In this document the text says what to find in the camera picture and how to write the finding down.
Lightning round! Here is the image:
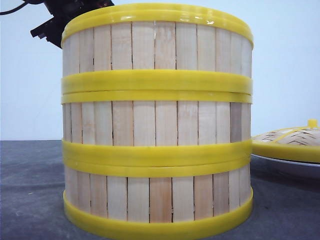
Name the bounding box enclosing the bamboo steamer tray one bun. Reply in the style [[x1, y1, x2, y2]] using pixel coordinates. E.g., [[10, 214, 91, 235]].
[[61, 3, 253, 104]]

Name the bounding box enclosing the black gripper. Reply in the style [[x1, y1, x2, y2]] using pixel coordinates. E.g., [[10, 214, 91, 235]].
[[30, 0, 114, 48]]

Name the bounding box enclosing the white plate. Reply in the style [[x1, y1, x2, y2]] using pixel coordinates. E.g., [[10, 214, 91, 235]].
[[251, 154, 320, 180]]

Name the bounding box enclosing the woven bamboo steamer lid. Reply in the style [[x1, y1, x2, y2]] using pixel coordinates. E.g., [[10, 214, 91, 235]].
[[252, 119, 320, 164]]

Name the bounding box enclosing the black cable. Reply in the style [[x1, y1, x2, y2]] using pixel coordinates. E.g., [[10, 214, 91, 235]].
[[0, 0, 28, 16]]

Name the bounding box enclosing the lifted bamboo steamer tray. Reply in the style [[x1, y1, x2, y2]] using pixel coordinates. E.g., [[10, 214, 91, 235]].
[[62, 100, 251, 172]]

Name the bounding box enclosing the front bamboo steamer tray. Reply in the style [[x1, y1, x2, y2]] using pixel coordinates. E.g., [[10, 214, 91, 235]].
[[64, 165, 253, 240]]

